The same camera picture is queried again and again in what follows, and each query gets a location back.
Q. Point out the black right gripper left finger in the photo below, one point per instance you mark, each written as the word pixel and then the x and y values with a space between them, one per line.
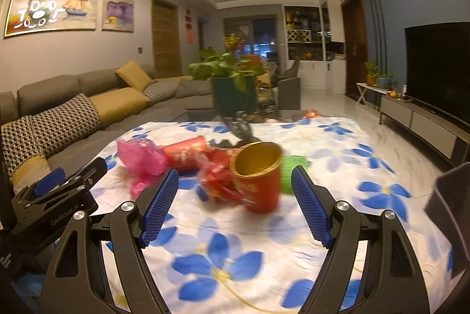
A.
pixel 99 267

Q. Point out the pink plastic bag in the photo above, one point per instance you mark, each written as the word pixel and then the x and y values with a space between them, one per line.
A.
pixel 144 161

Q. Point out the red gold paper cup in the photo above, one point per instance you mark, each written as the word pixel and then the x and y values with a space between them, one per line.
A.
pixel 256 169

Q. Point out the grey trash bin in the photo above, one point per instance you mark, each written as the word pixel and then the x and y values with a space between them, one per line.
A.
pixel 448 208

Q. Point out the houndstooth patterned cushion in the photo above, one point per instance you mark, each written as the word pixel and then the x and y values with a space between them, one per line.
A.
pixel 49 132

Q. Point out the yellow seat cushion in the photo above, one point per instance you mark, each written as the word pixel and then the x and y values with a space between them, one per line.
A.
pixel 115 105

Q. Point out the grey sectional sofa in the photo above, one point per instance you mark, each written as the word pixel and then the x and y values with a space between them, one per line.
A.
pixel 41 96

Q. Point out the tv cabinet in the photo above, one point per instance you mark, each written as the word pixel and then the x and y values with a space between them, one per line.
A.
pixel 446 138

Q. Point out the yellow back pillow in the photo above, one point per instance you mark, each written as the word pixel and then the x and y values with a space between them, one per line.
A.
pixel 134 76

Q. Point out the red crumpled snack wrapper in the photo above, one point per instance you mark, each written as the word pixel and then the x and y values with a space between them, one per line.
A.
pixel 216 178

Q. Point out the grey throw pillow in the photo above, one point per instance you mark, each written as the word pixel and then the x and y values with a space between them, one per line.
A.
pixel 189 88

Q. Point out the wooden door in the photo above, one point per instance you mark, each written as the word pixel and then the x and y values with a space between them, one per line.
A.
pixel 165 39

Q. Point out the sailboat painting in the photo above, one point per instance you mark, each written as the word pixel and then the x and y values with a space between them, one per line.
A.
pixel 30 16

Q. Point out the purple abstract painting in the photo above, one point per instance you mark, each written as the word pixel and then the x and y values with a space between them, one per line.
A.
pixel 118 15

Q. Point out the small potted plant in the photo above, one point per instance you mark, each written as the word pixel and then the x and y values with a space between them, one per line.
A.
pixel 372 73

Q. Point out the black television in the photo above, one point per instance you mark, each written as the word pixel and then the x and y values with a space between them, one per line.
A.
pixel 438 67

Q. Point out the green potted plant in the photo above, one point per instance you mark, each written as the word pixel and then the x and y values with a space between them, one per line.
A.
pixel 234 81

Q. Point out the display shelf cabinet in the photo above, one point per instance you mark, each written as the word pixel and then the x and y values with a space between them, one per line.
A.
pixel 309 35

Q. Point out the dark brown door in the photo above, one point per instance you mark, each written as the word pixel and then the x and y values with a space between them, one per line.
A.
pixel 355 46

